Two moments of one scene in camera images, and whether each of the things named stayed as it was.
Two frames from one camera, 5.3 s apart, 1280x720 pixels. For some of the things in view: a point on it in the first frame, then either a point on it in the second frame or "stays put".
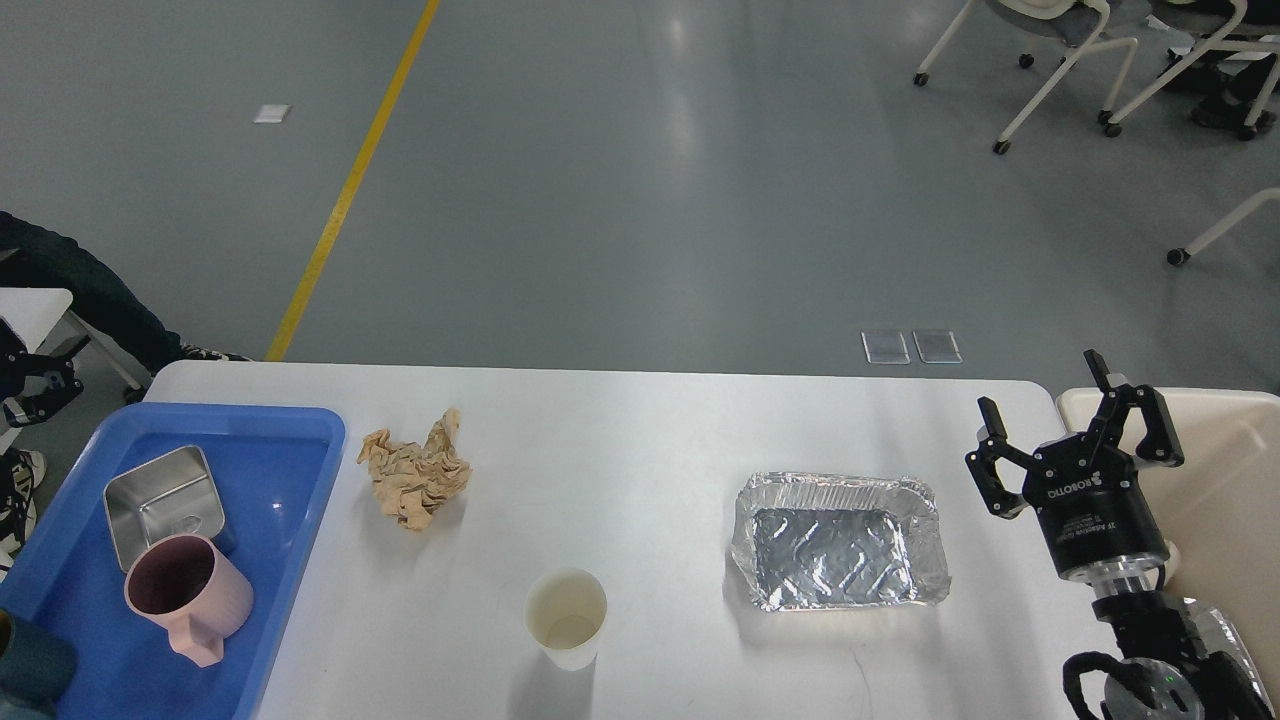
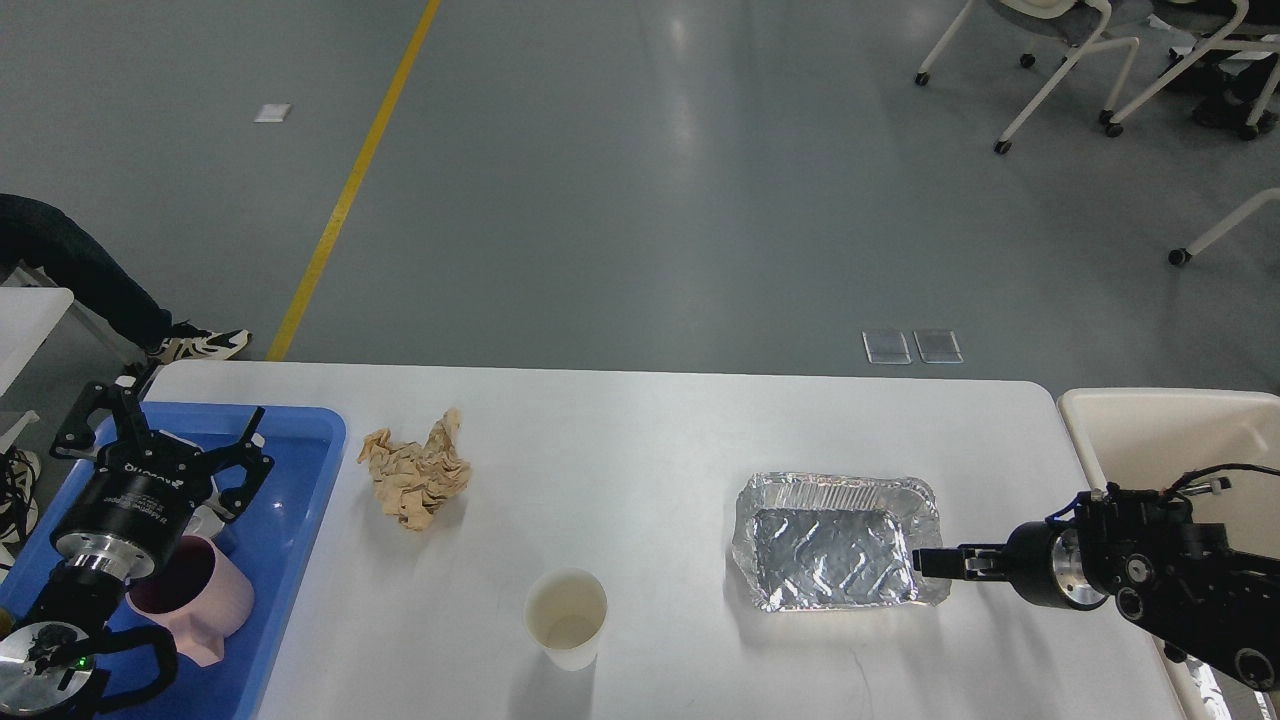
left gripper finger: (58, 368) -> (129, 515)
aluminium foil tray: (807, 541) stays put
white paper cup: (565, 611) stays put
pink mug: (180, 582) stays put
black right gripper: (1087, 493) -> (1044, 565)
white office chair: (1068, 26) stays put
